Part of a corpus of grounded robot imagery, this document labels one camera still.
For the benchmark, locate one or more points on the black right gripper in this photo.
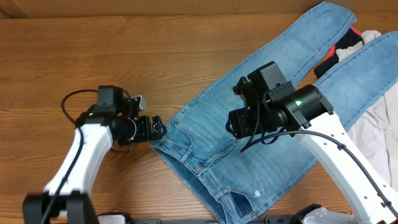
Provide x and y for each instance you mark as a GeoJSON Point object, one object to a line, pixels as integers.
{"type": "Point", "coordinates": [241, 119]}

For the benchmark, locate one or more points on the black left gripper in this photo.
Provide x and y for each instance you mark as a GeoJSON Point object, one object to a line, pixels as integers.
{"type": "Point", "coordinates": [145, 134]}

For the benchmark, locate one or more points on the blue denim jeans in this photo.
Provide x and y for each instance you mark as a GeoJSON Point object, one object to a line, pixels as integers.
{"type": "Point", "coordinates": [238, 184]}

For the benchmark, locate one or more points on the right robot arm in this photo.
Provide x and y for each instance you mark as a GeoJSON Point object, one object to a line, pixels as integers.
{"type": "Point", "coordinates": [311, 119]}

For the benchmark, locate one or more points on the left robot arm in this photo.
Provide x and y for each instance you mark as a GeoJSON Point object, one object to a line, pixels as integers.
{"type": "Point", "coordinates": [113, 119]}

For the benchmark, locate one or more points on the red cloth garment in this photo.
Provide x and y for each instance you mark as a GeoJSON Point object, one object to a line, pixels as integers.
{"type": "Point", "coordinates": [351, 38]}

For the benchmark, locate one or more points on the white cloth garment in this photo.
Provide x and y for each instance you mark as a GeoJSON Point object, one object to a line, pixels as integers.
{"type": "Point", "coordinates": [376, 124]}

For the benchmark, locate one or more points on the black cloth garment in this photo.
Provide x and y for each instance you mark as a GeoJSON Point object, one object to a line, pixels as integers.
{"type": "Point", "coordinates": [323, 67]}

